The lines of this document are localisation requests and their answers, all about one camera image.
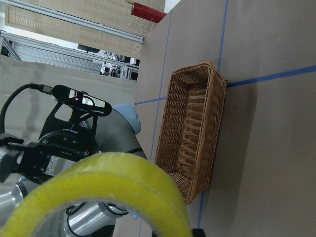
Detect red cylinder bottle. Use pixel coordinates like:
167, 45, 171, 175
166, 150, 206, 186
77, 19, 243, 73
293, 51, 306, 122
131, 2, 167, 23

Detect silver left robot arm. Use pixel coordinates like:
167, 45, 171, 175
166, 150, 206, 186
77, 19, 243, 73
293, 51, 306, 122
0, 103, 147, 237

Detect yellow tape roll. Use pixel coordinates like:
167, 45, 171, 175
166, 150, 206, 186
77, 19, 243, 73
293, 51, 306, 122
0, 152, 193, 237

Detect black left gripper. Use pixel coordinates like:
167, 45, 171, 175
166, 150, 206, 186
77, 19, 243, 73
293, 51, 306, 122
0, 110, 98, 183

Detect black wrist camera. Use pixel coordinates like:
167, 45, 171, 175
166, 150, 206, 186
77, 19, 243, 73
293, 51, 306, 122
51, 85, 112, 117

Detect brown wicker basket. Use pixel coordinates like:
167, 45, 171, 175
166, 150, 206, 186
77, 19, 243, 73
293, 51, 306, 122
155, 62, 227, 205

